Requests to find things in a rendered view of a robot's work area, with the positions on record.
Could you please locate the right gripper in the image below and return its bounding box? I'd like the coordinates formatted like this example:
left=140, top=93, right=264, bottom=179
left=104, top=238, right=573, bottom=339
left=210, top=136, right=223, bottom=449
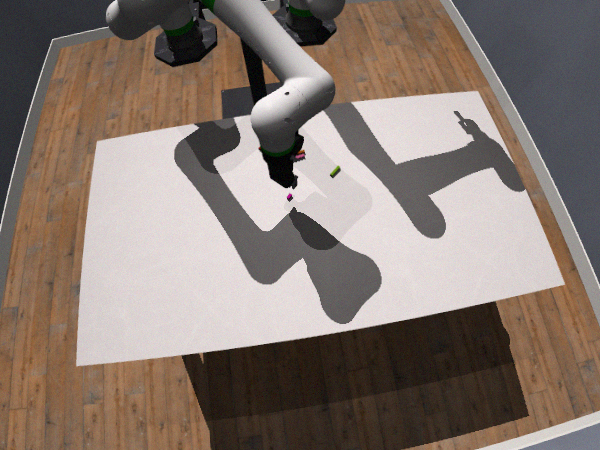
left=261, top=130, right=304, bottom=190

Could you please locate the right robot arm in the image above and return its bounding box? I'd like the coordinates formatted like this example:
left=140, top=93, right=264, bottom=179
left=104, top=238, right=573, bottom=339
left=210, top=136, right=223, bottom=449
left=106, top=0, right=335, bottom=157

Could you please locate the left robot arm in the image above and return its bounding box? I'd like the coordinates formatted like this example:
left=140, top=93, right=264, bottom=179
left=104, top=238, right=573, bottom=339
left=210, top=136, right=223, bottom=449
left=285, top=0, right=345, bottom=33

